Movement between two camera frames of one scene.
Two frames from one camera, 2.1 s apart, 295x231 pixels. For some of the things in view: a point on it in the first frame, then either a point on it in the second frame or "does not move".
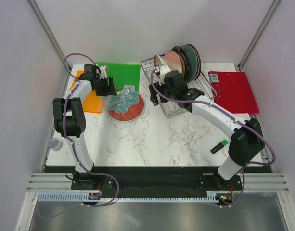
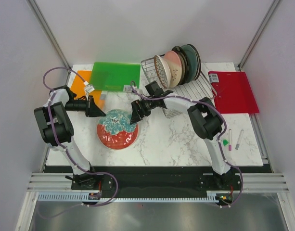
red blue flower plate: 126,106 → 114,130
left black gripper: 109,90 → 92,109
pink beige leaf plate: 173,61 does not move
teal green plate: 191,61 does not move
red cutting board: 232,91 does not move
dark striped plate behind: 198,62 does not move
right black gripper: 153,93 → 137,115
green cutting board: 123,74 does not move
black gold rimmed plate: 179,49 does not move
